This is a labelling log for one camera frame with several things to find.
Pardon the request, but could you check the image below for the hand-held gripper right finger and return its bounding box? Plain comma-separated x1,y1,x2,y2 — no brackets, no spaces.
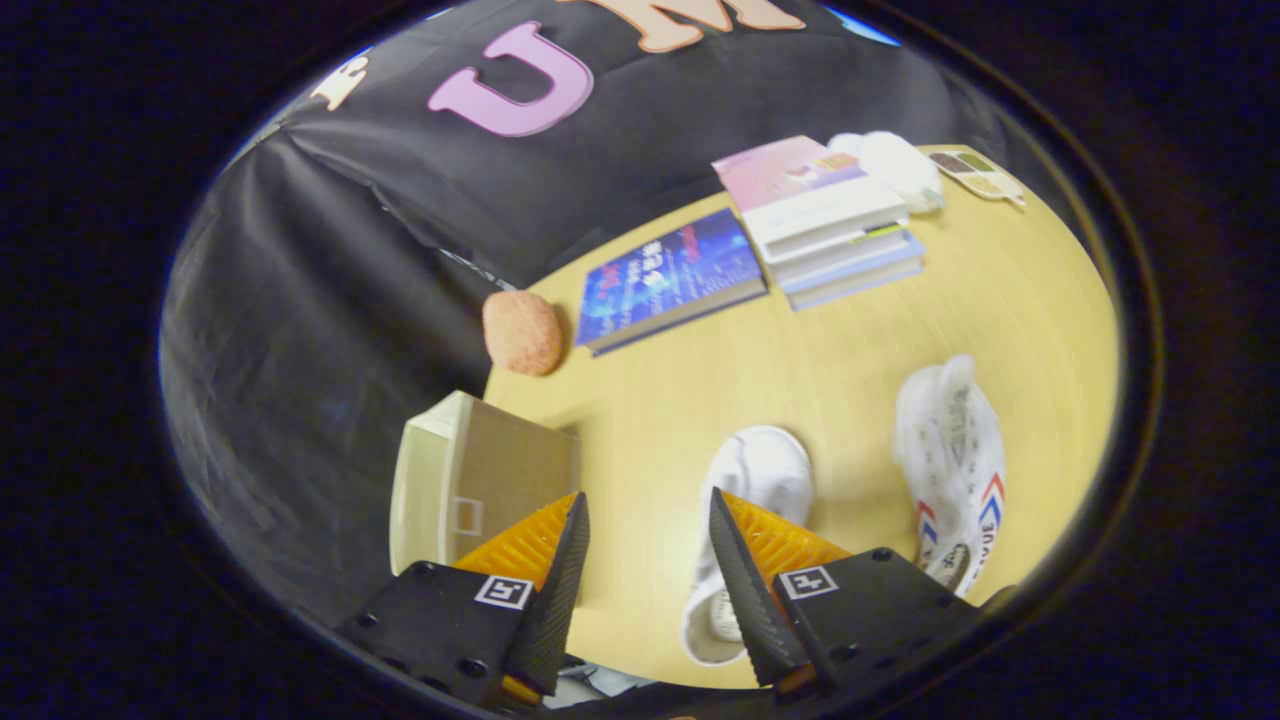
707,486,989,699

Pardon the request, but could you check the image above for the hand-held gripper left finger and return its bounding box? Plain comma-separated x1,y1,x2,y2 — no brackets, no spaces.
335,490,591,713

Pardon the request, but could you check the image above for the white canvas shoe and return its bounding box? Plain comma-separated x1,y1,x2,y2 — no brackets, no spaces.
893,354,1008,601
680,425,816,668

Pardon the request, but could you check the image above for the beige fabric storage box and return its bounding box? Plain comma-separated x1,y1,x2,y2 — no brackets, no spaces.
388,390,583,579

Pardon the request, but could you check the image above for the orange sponge ball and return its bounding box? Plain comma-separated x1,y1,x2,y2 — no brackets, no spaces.
482,290,564,377

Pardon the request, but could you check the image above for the pale blue cover book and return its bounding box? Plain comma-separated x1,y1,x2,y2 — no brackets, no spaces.
780,240,926,312

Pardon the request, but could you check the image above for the white book with yellow tab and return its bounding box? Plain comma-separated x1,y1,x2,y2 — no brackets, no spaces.
765,222,916,289

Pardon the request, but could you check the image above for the pink cover book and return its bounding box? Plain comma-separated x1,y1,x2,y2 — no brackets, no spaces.
712,135,911,263

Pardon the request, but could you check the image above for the white fluffy ball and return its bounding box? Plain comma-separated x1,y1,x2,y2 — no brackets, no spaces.
828,130,946,214

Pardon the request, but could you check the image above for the white colour palette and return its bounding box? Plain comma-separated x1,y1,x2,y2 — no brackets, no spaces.
928,148,1028,208

